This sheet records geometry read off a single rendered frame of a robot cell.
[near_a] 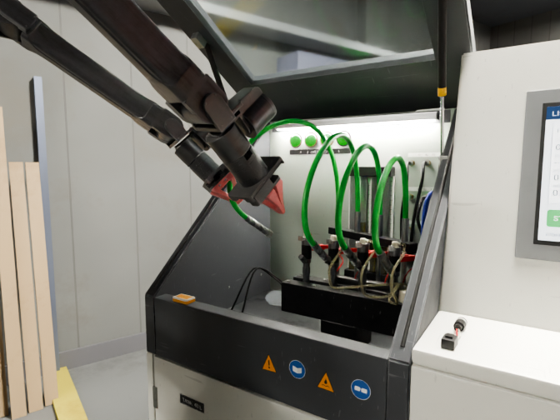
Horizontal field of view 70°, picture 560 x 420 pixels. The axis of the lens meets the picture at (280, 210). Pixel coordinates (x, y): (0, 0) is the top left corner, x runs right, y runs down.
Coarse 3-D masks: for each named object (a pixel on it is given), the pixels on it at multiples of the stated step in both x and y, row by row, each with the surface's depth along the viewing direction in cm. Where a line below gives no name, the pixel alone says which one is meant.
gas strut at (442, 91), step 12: (444, 0) 82; (444, 12) 83; (444, 24) 84; (444, 36) 85; (444, 48) 86; (444, 60) 88; (444, 72) 89; (444, 84) 90; (444, 96) 92; (444, 156) 99
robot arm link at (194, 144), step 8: (192, 136) 101; (184, 144) 97; (192, 144) 98; (200, 144) 101; (176, 152) 98; (184, 152) 98; (192, 152) 98; (200, 152) 99; (184, 160) 99; (192, 160) 98
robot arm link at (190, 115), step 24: (72, 0) 48; (96, 0) 48; (120, 0) 50; (96, 24) 50; (120, 24) 50; (144, 24) 52; (120, 48) 53; (144, 48) 53; (168, 48) 55; (144, 72) 56; (168, 72) 55; (192, 72) 57; (168, 96) 58; (192, 96) 57; (192, 120) 61
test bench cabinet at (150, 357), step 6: (150, 354) 107; (150, 360) 107; (150, 366) 108; (150, 372) 108; (150, 378) 108; (150, 384) 108; (150, 390) 109; (150, 396) 109; (150, 402) 109; (150, 408) 109; (150, 414) 110
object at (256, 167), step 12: (252, 156) 67; (276, 156) 72; (228, 168) 68; (240, 168) 66; (252, 168) 67; (264, 168) 69; (276, 168) 71; (240, 180) 68; (252, 180) 68; (264, 180) 68; (240, 192) 69; (252, 192) 67
